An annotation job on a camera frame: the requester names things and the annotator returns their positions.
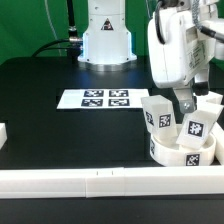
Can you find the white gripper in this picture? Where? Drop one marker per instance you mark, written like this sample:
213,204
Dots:
178,53

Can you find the white round stool seat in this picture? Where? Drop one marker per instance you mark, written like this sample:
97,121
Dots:
169,153

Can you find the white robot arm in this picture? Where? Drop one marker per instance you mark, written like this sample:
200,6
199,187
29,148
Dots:
107,43

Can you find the white front fence bar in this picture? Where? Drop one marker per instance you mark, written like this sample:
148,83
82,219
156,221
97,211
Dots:
111,182

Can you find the white marker base sheet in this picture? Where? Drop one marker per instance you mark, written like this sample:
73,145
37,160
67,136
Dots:
102,98

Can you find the white left fence block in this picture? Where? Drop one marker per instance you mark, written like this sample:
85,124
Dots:
3,135

